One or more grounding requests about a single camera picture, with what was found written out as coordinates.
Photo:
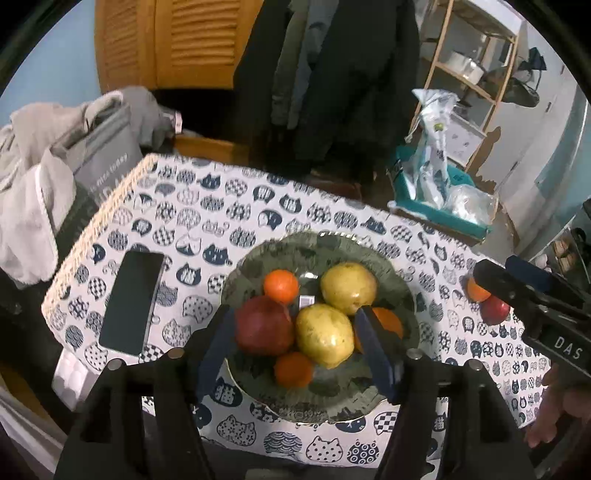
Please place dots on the large black hanging coat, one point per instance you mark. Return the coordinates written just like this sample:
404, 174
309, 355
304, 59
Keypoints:
364, 78

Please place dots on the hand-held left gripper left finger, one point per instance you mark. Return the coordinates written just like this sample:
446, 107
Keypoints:
214, 350

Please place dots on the large yellow-green pear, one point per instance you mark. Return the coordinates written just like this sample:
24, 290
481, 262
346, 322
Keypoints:
323, 334

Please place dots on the wooden louvered cabinet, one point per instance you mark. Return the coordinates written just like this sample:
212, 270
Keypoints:
184, 41

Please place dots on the long printed plastic bag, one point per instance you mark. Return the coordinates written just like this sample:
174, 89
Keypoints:
434, 161

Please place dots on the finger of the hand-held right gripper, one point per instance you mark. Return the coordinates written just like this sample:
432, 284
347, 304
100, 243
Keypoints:
498, 282
531, 273

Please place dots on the white patterned storage box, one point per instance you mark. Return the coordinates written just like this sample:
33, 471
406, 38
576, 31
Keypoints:
464, 136

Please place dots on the small yellow-green pear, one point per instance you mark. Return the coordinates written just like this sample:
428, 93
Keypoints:
348, 286

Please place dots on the person's right hand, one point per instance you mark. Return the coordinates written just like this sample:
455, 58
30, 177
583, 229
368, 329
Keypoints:
551, 410

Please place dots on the grey clothing pile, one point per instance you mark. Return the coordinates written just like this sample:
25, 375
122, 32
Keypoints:
106, 152

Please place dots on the grey garment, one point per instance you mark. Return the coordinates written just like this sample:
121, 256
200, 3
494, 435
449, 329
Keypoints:
143, 110

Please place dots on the glass plate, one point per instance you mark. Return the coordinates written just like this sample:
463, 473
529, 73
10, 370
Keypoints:
323, 401

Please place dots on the beige towel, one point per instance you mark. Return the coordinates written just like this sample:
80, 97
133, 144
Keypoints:
27, 203

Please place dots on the wooden shelf rack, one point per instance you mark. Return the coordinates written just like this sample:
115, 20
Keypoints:
463, 83

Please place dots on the tangerine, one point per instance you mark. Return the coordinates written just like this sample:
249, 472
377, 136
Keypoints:
293, 369
281, 285
475, 293

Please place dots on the white pot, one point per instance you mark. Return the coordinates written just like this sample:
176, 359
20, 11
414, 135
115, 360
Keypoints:
464, 67

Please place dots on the teal tray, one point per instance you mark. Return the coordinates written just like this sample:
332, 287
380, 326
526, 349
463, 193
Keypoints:
411, 194

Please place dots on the slim black hanging coat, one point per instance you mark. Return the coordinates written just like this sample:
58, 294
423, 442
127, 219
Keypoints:
256, 74

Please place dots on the large red apple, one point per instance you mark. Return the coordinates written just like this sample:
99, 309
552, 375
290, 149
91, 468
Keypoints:
263, 325

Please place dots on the cat print tablecloth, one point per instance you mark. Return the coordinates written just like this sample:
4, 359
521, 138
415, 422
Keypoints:
323, 207

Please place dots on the black smartphone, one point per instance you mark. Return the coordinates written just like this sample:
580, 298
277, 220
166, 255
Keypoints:
131, 300

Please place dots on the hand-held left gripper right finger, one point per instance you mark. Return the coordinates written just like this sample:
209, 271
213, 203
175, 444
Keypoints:
376, 355

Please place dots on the grey hanging jacket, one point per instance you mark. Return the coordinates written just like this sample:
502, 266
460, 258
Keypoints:
295, 60

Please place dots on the crumpled clear plastic bag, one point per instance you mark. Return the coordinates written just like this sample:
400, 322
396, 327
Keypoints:
468, 203

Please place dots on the large orange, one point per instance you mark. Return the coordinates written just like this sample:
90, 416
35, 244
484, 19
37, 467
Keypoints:
390, 323

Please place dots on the small red apple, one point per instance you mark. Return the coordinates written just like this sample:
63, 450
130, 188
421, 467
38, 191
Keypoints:
494, 311

